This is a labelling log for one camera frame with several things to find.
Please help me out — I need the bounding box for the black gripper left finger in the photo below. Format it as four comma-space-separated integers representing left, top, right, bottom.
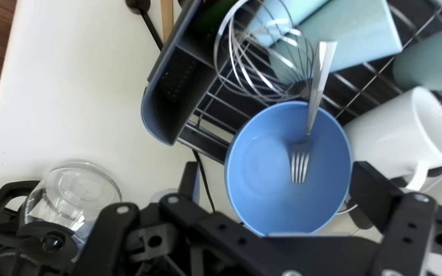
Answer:
71, 161, 314, 276

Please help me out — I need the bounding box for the white ceramic mug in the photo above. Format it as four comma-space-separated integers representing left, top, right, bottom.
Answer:
342, 84, 442, 193

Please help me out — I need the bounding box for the silver fork with plain handle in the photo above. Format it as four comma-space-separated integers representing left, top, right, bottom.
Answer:
288, 40, 338, 184

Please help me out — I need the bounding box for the black long-handled spoon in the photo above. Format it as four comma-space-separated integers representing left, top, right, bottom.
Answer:
124, 0, 165, 52

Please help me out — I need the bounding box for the glass carafe black handle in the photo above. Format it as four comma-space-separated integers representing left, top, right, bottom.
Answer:
0, 158, 124, 257

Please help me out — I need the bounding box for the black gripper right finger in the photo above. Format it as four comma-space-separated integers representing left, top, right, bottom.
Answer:
349, 159, 442, 276

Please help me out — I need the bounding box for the dark grey dish rack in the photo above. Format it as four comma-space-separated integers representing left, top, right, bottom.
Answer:
140, 0, 442, 178

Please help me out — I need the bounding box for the darker teal plastic cup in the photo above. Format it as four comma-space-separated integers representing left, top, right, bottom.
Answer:
391, 20, 442, 93

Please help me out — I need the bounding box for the thin black cable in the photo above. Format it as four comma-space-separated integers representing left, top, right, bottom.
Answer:
188, 148, 217, 213

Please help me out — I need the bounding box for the metal wire whisk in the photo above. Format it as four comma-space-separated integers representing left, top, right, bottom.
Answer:
211, 0, 317, 104

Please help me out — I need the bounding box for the blue bowl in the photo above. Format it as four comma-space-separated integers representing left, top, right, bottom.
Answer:
223, 99, 354, 237

